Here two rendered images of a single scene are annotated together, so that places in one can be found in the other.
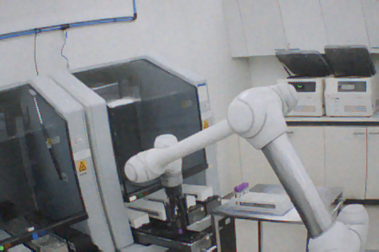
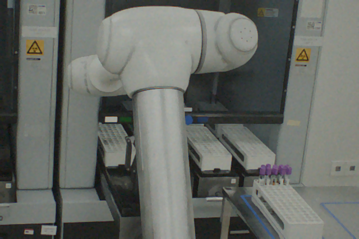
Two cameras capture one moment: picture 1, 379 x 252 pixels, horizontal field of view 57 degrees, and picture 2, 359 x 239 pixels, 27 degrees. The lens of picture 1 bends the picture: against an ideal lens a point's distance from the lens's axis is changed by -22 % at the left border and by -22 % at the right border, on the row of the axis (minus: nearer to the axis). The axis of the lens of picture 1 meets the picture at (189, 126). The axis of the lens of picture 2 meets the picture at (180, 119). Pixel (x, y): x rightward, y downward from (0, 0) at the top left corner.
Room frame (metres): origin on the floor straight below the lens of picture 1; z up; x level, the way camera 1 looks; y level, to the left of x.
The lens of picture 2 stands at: (0.11, -1.06, 1.68)
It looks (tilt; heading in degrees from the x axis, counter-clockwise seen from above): 17 degrees down; 33
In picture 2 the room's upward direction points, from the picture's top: 5 degrees clockwise
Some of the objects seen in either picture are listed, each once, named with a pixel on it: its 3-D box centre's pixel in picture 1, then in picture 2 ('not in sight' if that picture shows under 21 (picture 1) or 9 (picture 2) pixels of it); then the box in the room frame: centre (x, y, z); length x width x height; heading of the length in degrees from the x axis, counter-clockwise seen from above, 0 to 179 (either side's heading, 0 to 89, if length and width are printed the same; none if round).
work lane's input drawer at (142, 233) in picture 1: (149, 232); (122, 180); (1.86, 0.26, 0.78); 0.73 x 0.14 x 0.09; 50
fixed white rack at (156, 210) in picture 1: (149, 209); not in sight; (2.06, 0.26, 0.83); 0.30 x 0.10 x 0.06; 50
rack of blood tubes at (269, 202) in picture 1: (260, 202); (285, 210); (1.88, -0.29, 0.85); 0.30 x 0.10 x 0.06; 47
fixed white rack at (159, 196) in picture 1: (168, 200); (203, 148); (2.17, 0.16, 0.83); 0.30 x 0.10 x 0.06; 50
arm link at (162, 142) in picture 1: (166, 154); not in sight; (1.75, 0.11, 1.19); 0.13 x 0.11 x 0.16; 142
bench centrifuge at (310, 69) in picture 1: (306, 80); not in sight; (4.00, -1.23, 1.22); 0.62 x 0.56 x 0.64; 138
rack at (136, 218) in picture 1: (123, 216); (113, 145); (1.97, 0.40, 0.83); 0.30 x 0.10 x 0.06; 50
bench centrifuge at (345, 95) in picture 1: (352, 78); not in sight; (3.63, -1.68, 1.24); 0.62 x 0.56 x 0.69; 140
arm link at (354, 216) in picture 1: (350, 231); not in sight; (1.26, -0.58, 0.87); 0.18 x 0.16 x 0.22; 142
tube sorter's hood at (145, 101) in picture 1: (126, 122); (183, 11); (2.21, 0.32, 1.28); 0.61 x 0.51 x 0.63; 140
